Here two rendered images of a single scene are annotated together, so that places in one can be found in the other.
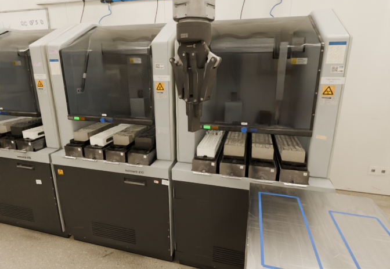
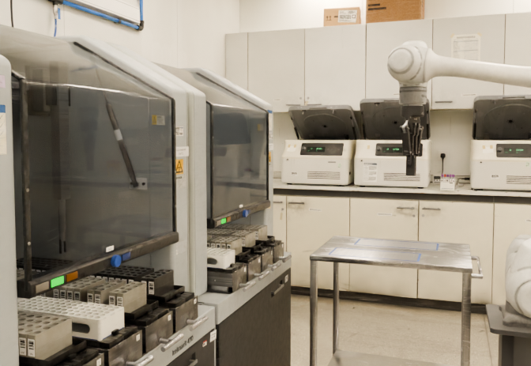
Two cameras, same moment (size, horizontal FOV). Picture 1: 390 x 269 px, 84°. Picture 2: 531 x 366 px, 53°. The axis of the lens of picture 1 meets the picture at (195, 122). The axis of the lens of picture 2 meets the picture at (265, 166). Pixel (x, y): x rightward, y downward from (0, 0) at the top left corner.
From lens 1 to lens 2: 201 cm
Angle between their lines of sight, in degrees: 84
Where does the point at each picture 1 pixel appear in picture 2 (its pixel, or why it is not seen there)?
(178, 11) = (423, 99)
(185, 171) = (227, 297)
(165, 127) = (183, 240)
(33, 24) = not seen: outside the picture
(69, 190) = not seen: outside the picture
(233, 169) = (255, 267)
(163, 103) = (182, 197)
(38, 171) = not seen: outside the picture
